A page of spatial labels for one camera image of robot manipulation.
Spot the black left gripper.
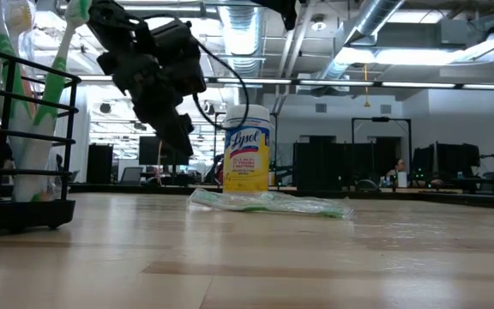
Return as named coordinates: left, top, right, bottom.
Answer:
left=99, top=42, right=195, bottom=158

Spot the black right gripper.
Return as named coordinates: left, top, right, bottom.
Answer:
left=253, top=0, right=299, bottom=31

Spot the plastic-wrapped green toothbrush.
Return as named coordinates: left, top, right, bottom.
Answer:
left=188, top=187, right=356, bottom=221

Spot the green and white toothbrush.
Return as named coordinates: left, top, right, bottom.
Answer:
left=11, top=0, right=93, bottom=203
left=0, top=0, right=32, bottom=130

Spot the plastic-wrapped orange toothbrush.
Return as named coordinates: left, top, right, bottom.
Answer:
left=5, top=0, right=37, bottom=48

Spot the black computer monitor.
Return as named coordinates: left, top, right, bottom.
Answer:
left=138, top=136, right=190, bottom=167

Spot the grey office chair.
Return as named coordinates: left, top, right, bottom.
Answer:
left=119, top=166, right=144, bottom=185

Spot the long ceiling light strip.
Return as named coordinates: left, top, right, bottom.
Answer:
left=77, top=75, right=494, bottom=91

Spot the black cabinet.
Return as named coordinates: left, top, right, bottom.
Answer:
left=86, top=142, right=114, bottom=185

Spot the yellow Lysol wipes canister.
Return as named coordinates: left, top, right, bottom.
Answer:
left=222, top=104, right=273, bottom=193

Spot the black partition screen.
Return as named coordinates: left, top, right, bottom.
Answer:
left=292, top=136, right=402, bottom=192

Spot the person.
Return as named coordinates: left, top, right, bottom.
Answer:
left=386, top=157, right=407, bottom=184

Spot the black distant workstation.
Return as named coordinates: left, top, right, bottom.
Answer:
left=409, top=142, right=494, bottom=193

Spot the silver round ventilation duct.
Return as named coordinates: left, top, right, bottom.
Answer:
left=217, top=0, right=270, bottom=78
left=319, top=0, right=407, bottom=82

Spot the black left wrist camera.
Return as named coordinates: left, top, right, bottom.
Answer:
left=148, top=19, right=208, bottom=96

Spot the yellow hanging cable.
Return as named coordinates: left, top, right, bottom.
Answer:
left=361, top=64, right=371, bottom=109

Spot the black metal frame stand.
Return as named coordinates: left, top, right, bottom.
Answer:
left=351, top=116, right=413, bottom=192

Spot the black wire caddy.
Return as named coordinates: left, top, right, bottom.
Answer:
left=0, top=42, right=81, bottom=235

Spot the black aluminium table frame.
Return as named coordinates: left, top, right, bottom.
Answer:
left=64, top=183, right=494, bottom=211

